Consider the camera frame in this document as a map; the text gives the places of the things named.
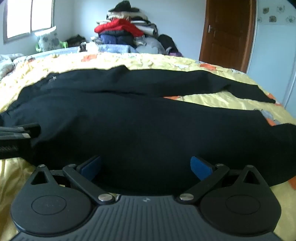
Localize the pile of clothes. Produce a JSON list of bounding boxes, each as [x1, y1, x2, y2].
[[91, 1, 182, 57]]

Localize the floral pillow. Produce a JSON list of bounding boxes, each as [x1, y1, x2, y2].
[[35, 26, 61, 52]]

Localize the yellow floral bed quilt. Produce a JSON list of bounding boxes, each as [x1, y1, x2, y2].
[[0, 52, 296, 241]]

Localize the brown wooden door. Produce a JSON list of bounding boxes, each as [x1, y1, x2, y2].
[[199, 0, 256, 72]]

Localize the window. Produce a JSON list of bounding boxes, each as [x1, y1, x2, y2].
[[1, 0, 55, 44]]

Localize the white wardrobe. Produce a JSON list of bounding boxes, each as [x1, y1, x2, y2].
[[247, 1, 295, 106]]

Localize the black pants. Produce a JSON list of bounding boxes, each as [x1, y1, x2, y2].
[[1, 66, 295, 195]]

